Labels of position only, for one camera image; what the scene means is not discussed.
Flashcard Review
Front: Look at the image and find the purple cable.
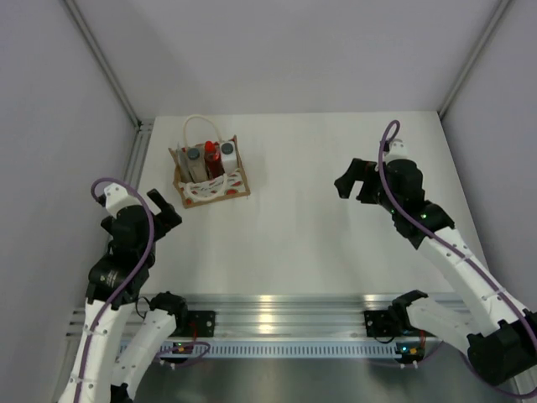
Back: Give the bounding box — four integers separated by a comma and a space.
377, 120, 537, 398
70, 178, 211, 403

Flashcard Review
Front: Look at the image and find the white bottle grey cap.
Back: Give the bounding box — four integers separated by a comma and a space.
220, 140, 239, 175

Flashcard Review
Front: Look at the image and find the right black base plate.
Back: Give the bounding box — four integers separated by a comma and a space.
363, 310, 394, 338

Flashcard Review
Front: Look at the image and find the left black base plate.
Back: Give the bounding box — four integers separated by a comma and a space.
185, 311, 216, 338

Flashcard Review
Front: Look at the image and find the red liquid bottle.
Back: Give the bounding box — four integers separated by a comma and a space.
204, 141, 224, 178

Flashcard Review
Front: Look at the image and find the aluminium frame post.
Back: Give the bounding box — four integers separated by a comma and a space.
62, 0, 143, 131
437, 0, 515, 121

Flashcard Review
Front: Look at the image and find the slotted cable duct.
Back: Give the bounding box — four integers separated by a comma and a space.
156, 340, 419, 359

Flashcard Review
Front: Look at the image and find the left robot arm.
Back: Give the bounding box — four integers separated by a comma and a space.
60, 183, 190, 402

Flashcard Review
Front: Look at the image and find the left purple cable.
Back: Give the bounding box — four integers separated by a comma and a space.
70, 178, 211, 403

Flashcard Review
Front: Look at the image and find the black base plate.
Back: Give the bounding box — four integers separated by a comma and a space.
185, 311, 216, 338
363, 310, 394, 338

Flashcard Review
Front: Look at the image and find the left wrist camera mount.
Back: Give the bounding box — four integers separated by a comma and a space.
103, 183, 138, 218

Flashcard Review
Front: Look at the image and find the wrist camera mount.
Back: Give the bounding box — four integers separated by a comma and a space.
103, 183, 138, 218
383, 139, 409, 164

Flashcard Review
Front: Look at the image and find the clear square bottle black label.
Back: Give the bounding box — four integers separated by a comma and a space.
186, 148, 208, 183

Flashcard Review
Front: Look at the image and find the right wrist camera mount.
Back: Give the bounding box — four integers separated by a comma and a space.
383, 139, 409, 164

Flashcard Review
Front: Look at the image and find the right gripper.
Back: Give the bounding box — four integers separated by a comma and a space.
335, 159, 401, 215

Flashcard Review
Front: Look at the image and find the burlap watermelon canvas bag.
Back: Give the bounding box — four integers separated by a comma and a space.
169, 114, 251, 208

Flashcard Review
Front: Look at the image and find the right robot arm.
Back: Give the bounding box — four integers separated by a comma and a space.
334, 159, 536, 385

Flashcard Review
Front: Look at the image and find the right aluminium frame post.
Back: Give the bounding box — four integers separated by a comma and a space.
437, 0, 515, 121

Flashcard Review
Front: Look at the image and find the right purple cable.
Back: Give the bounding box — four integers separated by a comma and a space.
377, 120, 537, 398

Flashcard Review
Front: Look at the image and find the aluminium mounting rail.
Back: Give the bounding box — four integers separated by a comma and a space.
65, 293, 471, 337

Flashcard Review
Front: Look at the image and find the left aluminium frame post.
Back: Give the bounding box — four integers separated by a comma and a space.
62, 0, 143, 131

